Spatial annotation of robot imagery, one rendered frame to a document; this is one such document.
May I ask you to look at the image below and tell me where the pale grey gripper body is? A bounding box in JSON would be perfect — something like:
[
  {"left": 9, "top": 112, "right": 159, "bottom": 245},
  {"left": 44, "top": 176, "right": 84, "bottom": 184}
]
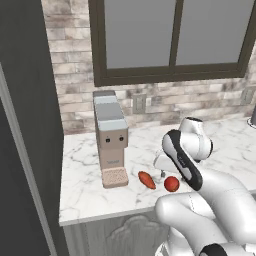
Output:
[{"left": 152, "top": 150, "right": 176, "bottom": 173}]

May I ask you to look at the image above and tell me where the red onion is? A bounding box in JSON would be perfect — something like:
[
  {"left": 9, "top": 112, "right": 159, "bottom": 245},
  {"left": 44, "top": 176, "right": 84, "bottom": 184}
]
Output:
[{"left": 163, "top": 176, "right": 181, "bottom": 194}]

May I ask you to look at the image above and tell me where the dark grey fridge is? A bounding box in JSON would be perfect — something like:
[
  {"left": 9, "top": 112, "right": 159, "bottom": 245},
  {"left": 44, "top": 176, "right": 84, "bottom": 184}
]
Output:
[{"left": 0, "top": 0, "right": 70, "bottom": 256}]

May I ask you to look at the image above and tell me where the dark framed window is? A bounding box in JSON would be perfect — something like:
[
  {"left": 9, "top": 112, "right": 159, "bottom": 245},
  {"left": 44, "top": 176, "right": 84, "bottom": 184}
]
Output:
[{"left": 87, "top": 0, "right": 256, "bottom": 88}]

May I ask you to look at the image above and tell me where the beige and grey coffee machine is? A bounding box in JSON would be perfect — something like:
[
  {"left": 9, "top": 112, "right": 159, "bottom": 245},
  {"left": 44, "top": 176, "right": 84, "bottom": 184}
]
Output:
[{"left": 92, "top": 89, "right": 130, "bottom": 190}]

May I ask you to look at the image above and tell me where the grey wall outlet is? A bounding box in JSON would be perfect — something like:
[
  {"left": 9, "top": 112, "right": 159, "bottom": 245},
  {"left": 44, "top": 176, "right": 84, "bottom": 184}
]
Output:
[
  {"left": 131, "top": 93, "right": 147, "bottom": 115},
  {"left": 241, "top": 86, "right": 256, "bottom": 105}
]

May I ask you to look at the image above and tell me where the orange sweet potato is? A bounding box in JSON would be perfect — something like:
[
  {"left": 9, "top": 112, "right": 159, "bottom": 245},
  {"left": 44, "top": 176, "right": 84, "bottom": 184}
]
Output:
[{"left": 137, "top": 170, "right": 157, "bottom": 191}]

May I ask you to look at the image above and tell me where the grey carved cupboard door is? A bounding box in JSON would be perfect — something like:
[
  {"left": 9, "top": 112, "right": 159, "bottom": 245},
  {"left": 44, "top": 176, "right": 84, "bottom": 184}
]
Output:
[{"left": 62, "top": 213, "right": 172, "bottom": 256}]

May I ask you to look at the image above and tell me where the dark grey round object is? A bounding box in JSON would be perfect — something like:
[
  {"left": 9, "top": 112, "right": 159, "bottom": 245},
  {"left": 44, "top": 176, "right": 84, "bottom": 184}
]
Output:
[{"left": 246, "top": 104, "right": 256, "bottom": 129}]

